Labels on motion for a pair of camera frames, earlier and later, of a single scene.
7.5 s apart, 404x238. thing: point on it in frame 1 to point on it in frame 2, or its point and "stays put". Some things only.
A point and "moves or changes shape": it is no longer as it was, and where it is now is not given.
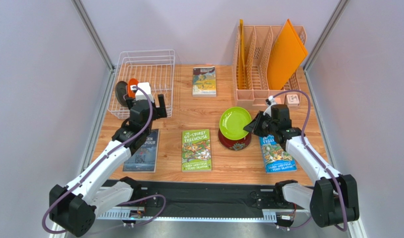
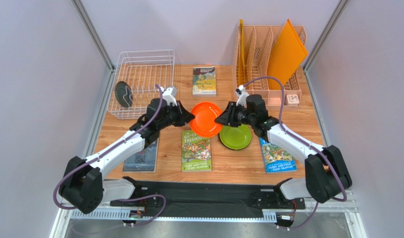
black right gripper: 264,122 to 234,115
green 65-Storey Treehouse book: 196,155 stays put
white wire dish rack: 156,67 stays put
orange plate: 132,82 to 203,124
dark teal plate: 121,90 stays put
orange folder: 287,55 stays put
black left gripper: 159,112 to 184,116
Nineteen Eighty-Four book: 144,159 stays put
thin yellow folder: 242,74 stays put
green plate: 232,121 moves or changes shape
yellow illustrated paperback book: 204,82 stays put
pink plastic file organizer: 250,44 stays put
